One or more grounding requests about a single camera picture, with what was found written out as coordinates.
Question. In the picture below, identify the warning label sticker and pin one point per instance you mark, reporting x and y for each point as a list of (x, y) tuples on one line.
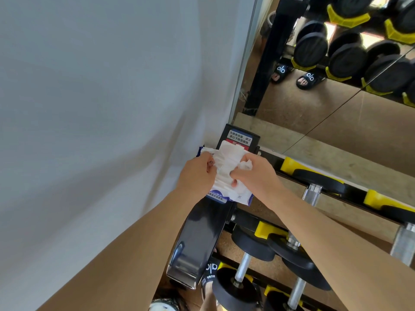
[(239, 136)]

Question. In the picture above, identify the white curtain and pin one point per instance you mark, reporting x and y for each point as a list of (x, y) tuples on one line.
[(97, 110)]

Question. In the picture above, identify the person's right hand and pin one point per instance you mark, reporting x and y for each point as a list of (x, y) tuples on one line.
[(259, 178)]

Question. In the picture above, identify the white wet wipe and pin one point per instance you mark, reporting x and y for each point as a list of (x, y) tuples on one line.
[(245, 165)]

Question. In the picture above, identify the white blue wet wipes packet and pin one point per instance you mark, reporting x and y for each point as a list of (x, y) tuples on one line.
[(227, 181)]

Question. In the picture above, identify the yellow dumbbell cradle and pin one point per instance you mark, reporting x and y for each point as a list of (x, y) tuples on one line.
[(274, 289), (291, 165), (377, 199), (223, 266), (266, 228)]

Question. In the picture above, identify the person's right forearm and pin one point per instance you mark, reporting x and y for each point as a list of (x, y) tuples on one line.
[(340, 252)]

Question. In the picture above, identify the person's left forearm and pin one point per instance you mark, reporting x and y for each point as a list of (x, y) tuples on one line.
[(129, 255)]

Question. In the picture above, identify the wall mirror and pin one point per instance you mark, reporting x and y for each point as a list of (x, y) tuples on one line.
[(324, 106)]

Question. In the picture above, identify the person's left thumb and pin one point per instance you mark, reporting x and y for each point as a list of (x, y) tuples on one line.
[(212, 165)]

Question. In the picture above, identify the black dumbbell rack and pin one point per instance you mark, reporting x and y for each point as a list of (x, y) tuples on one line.
[(201, 229)]

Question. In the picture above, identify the person's right thumb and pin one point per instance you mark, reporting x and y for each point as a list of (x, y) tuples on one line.
[(234, 177)]

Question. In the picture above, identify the black slide sandal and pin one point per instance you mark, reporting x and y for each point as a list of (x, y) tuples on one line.
[(209, 272)]

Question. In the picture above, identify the person's left hand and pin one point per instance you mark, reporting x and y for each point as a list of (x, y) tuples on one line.
[(194, 176)]

